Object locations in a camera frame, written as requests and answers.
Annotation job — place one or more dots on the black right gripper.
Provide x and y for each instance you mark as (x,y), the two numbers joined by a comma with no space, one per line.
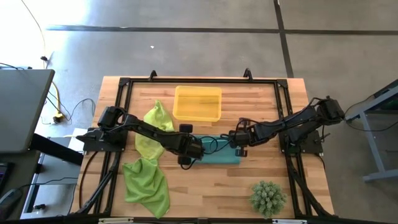
(239,138)

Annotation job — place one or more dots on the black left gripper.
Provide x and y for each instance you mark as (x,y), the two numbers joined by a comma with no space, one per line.
(191,147)

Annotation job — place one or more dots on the teal microfiber towel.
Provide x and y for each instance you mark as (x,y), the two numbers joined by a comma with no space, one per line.
(224,157)

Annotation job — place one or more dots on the light yellow-green microfiber towel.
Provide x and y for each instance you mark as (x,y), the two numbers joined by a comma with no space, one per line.
(158,115)

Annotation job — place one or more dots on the dark green microfiber towel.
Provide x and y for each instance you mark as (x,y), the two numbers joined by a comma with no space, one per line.
(146,186)

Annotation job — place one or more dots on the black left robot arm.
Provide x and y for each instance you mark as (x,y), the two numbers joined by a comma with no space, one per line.
(149,132)

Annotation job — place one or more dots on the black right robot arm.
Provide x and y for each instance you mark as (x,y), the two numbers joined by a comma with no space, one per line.
(295,119)

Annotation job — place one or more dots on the yellow translucent plastic basket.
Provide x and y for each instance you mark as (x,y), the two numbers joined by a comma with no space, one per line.
(197,105)

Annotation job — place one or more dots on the artificial green succulent plant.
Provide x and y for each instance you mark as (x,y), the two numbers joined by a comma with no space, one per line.
(267,199)

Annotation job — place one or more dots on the black desk support beam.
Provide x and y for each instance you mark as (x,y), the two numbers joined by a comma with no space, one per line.
(56,149)

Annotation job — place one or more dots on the gray metal side table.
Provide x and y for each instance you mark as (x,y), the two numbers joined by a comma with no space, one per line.
(379,176)

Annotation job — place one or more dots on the gray desk top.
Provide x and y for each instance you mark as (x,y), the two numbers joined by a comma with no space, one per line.
(21,109)

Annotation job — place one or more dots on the black backlit keyboard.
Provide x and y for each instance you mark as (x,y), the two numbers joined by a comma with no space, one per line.
(3,174)

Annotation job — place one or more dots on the black computer mouse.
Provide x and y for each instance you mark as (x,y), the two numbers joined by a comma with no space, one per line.
(9,200)

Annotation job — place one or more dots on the black metal table frame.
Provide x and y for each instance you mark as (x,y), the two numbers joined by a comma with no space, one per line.
(202,80)

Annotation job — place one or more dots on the white strip bracket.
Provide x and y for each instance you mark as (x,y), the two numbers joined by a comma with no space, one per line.
(115,220)
(289,221)

